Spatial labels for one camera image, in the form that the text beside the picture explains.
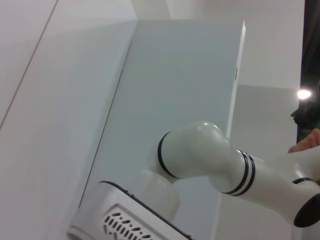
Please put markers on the bystander bare hand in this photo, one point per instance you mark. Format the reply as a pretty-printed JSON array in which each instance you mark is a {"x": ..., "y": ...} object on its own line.
[{"x": 310, "y": 142}]

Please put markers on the bright ceiling lamp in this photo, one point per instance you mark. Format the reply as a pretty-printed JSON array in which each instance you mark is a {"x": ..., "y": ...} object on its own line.
[{"x": 304, "y": 94}]

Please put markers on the white partition panel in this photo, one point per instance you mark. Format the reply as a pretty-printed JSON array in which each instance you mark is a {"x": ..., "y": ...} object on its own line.
[{"x": 175, "y": 75}]

